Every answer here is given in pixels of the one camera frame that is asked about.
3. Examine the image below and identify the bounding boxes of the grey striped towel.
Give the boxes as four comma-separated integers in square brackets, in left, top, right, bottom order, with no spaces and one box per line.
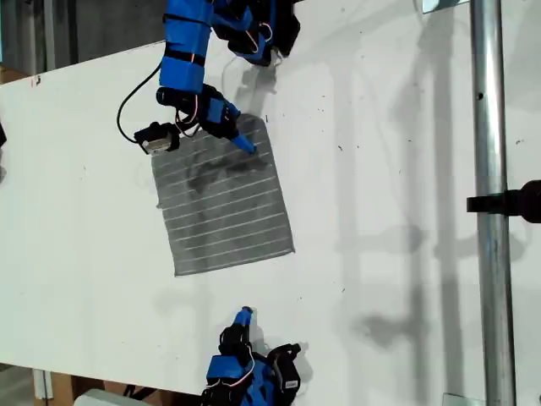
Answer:
[150,112,297,278]

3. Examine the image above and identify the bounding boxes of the white plastic container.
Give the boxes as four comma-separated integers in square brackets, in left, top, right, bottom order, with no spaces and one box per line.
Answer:
[73,387,128,406]

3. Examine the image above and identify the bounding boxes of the brown cardboard box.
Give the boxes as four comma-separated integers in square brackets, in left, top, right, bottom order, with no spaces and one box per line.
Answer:
[0,62,33,85]
[49,370,205,406]

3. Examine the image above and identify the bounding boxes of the white table leg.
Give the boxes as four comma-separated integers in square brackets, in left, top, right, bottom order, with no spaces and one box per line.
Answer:
[32,367,54,401]

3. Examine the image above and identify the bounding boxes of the black clamp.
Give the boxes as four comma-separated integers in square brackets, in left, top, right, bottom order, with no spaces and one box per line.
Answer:
[466,179,541,224]

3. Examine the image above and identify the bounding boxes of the red white servo wire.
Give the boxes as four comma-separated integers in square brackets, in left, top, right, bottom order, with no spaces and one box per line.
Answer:
[205,345,258,388]
[173,49,205,139]

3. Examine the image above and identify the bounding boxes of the black camera cable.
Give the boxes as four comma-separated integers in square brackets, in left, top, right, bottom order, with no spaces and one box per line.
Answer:
[117,63,164,145]
[269,353,286,384]

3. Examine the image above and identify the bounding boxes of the black labelled gripper camera box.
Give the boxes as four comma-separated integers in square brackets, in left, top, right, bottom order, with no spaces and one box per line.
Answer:
[267,343,303,401]

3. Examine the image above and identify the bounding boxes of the silver black gripper camera box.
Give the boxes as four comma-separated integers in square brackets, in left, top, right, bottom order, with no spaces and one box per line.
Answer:
[134,121,181,156]

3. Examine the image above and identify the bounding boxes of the steel post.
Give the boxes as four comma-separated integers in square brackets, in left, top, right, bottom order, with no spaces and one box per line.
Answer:
[469,0,518,406]

